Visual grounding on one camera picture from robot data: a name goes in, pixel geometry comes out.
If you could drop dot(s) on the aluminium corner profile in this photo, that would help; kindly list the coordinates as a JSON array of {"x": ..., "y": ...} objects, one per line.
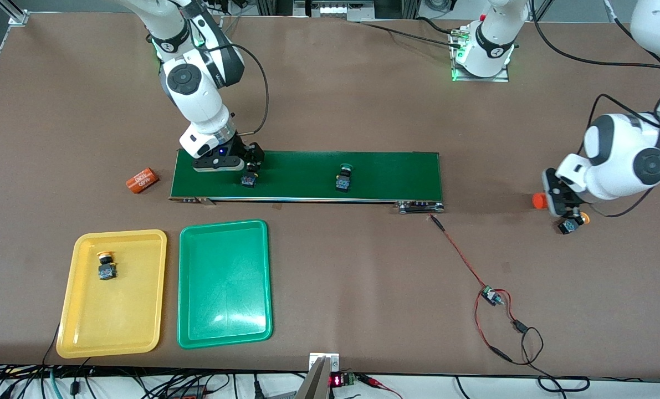
[{"x": 18, "y": 18}]

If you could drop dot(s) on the red digit display module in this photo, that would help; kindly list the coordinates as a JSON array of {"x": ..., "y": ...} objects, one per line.
[{"x": 336, "y": 380}]

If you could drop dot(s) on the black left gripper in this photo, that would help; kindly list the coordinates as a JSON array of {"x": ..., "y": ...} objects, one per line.
[{"x": 569, "y": 214}]

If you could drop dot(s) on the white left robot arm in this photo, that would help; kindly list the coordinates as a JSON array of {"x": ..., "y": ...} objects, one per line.
[{"x": 623, "y": 155}]

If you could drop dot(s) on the green plastic tray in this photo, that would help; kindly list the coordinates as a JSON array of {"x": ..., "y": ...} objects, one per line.
[{"x": 224, "y": 285}]

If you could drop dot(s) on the green push button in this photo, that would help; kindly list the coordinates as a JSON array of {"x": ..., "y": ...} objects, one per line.
[
  {"x": 343, "y": 182},
  {"x": 248, "y": 180}
]

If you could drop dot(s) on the red clip lead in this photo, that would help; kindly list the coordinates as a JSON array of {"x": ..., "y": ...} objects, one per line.
[{"x": 371, "y": 380}]

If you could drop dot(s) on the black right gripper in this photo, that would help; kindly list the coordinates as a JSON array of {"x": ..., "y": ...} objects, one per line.
[{"x": 241, "y": 151}]

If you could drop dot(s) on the yellow push button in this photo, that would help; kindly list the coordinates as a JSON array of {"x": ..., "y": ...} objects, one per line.
[
  {"x": 569, "y": 226},
  {"x": 107, "y": 270}
]

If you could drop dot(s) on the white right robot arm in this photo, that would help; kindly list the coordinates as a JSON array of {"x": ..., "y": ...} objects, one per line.
[{"x": 191, "y": 94}]

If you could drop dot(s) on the small speed controller board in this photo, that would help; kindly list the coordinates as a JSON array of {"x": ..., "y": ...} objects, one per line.
[{"x": 490, "y": 295}]

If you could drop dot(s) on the yellow plastic tray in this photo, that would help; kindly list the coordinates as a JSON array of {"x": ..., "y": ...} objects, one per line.
[{"x": 124, "y": 316}]

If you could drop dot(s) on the green conveyor belt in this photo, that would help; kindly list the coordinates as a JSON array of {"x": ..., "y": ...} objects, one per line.
[{"x": 307, "y": 174}]

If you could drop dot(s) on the bright light box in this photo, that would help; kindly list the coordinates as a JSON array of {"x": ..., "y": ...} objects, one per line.
[{"x": 334, "y": 10}]

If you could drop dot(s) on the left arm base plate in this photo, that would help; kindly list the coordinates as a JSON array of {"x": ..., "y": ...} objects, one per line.
[{"x": 482, "y": 79}]

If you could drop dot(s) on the orange cylinder battery cell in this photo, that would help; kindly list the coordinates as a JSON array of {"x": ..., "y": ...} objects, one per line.
[
  {"x": 142, "y": 180},
  {"x": 539, "y": 201}
]

